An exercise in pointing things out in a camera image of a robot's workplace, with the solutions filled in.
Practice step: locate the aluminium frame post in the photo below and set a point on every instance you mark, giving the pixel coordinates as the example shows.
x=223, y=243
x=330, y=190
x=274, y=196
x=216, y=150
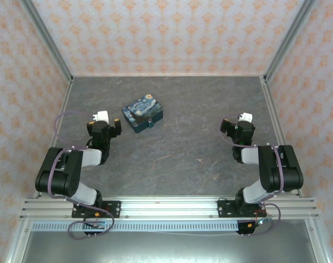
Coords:
x=287, y=41
x=49, y=43

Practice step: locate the small electronics board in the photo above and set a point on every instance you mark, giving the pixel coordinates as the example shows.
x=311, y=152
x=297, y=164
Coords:
x=96, y=225
x=258, y=222

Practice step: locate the grey metal shelf panel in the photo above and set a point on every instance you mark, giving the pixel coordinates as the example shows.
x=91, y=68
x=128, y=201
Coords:
x=169, y=248

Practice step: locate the starry night print box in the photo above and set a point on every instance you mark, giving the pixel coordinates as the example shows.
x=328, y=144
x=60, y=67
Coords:
x=143, y=111

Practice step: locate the small blue padlock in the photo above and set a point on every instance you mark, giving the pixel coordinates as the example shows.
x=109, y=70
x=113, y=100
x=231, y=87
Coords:
x=150, y=124

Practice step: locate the aluminium mounting rail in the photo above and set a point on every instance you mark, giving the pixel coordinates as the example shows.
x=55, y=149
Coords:
x=169, y=208

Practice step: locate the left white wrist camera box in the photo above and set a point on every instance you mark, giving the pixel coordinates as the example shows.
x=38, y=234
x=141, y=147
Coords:
x=101, y=116

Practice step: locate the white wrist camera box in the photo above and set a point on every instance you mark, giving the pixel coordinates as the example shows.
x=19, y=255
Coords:
x=101, y=116
x=246, y=117

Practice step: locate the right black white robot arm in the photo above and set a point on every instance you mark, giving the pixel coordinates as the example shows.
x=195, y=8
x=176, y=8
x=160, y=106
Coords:
x=281, y=170

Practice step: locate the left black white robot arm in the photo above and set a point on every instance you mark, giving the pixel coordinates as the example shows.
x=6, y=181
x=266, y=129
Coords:
x=59, y=175

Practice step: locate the aluminium table side rail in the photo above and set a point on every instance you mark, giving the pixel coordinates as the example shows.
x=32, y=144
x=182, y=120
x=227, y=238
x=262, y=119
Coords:
x=62, y=115
x=273, y=115

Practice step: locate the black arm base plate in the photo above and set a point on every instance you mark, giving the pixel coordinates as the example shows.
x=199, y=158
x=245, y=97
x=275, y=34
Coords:
x=226, y=208
x=112, y=208

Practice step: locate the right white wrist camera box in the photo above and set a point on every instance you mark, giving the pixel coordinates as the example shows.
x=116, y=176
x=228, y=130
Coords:
x=246, y=117

